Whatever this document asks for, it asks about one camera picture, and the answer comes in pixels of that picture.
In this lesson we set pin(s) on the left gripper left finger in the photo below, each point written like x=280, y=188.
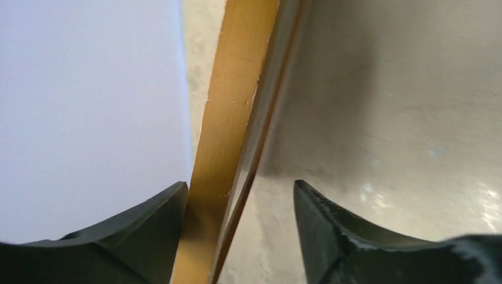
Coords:
x=137, y=245

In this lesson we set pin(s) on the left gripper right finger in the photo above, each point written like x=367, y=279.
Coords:
x=339, y=246

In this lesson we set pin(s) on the wooden picture frame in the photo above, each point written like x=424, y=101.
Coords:
x=252, y=55

